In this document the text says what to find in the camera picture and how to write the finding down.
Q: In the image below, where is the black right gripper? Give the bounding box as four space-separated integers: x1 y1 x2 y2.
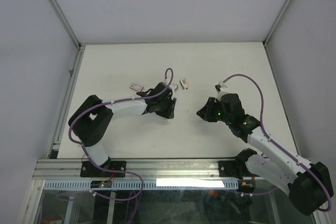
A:
196 97 232 125

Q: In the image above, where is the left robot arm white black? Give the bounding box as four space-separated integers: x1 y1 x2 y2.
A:
68 82 177 177

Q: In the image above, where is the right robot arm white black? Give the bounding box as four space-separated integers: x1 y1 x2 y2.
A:
196 92 334 216

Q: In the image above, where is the red white staple box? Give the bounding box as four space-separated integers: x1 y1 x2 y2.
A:
129 83 144 92

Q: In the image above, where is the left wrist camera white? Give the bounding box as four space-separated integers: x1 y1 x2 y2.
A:
164 79 179 93

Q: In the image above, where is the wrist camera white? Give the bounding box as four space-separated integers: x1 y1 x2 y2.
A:
164 79 179 93
215 82 227 93

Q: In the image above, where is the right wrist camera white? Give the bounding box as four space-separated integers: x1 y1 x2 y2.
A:
215 82 227 93

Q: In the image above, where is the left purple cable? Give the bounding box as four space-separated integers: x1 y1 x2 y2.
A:
67 68 175 201

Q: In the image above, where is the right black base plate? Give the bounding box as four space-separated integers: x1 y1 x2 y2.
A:
218 161 243 179

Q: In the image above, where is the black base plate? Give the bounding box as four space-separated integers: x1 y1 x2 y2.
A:
218 161 243 179
80 160 127 178

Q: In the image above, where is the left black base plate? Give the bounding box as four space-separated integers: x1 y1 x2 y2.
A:
80 160 127 178

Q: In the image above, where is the aluminium mounting rail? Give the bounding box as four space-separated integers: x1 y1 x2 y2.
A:
33 158 234 180

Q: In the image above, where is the white slotted cable duct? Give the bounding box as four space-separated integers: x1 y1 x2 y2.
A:
44 178 238 191

